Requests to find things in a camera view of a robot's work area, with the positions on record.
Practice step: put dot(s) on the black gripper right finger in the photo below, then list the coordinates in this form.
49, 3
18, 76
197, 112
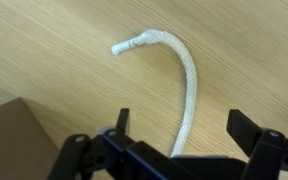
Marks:
243, 131

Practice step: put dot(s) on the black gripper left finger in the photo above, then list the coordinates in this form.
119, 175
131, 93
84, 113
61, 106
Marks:
123, 121

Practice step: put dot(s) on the brown cardboard box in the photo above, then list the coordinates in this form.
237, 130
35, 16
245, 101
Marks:
26, 151

